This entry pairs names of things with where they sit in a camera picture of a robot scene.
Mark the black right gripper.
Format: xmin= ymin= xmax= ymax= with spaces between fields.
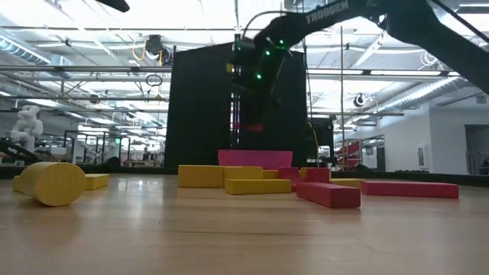
xmin=230 ymin=37 xmax=292 ymax=133

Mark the yellow wooden cylinder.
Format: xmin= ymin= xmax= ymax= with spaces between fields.
xmin=18 ymin=161 xmax=87 ymax=208

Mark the red plastic bin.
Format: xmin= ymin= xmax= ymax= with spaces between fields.
xmin=217 ymin=149 xmax=294 ymax=171

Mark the black folding partition screen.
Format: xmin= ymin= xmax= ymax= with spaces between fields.
xmin=164 ymin=41 xmax=309 ymax=169

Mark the black equipment cabinet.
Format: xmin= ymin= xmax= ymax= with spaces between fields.
xmin=306 ymin=117 xmax=335 ymax=169

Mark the thin metal pole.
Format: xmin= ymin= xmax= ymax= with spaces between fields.
xmin=338 ymin=24 xmax=346 ymax=172

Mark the red metal structure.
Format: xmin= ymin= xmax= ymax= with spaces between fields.
xmin=335 ymin=140 xmax=362 ymax=171

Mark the white humanoid robot figure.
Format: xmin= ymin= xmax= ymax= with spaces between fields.
xmin=10 ymin=105 xmax=44 ymax=154

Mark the yellow cable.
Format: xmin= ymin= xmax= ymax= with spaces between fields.
xmin=308 ymin=121 xmax=321 ymax=169

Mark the black hanging cable loop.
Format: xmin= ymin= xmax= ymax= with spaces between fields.
xmin=144 ymin=73 xmax=164 ymax=88

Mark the black workstation frame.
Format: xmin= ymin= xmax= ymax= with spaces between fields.
xmin=63 ymin=129 xmax=131 ymax=166

